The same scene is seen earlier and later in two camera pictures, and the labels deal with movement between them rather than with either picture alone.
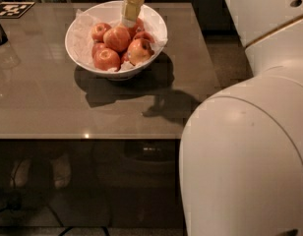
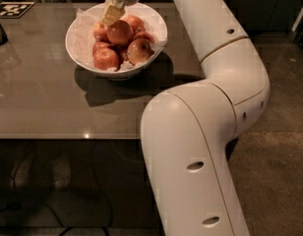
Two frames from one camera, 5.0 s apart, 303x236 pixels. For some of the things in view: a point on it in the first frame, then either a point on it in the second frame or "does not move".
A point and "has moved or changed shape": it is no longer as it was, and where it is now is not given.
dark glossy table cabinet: [95, 183] does not move
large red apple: [117, 38] has moved or changed shape
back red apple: [138, 29] does not move
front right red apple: [139, 52] does not move
